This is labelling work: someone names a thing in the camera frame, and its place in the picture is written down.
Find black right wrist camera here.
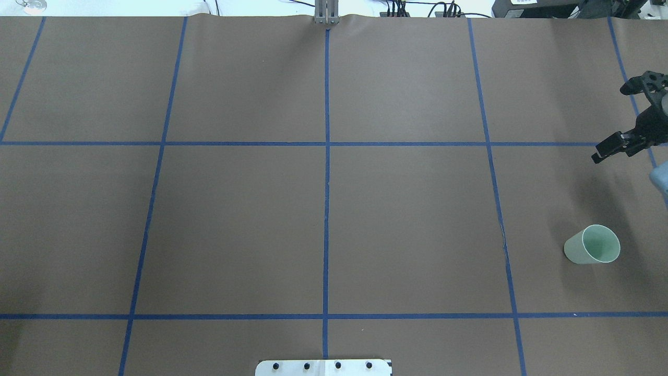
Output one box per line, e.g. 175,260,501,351
619,71,667,105

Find green plastic cup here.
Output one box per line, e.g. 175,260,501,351
563,224,621,264

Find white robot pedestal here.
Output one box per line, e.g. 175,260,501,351
255,359,393,375

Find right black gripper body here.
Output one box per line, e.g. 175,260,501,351
633,104,667,156

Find aluminium frame post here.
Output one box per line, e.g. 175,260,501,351
314,0,340,25

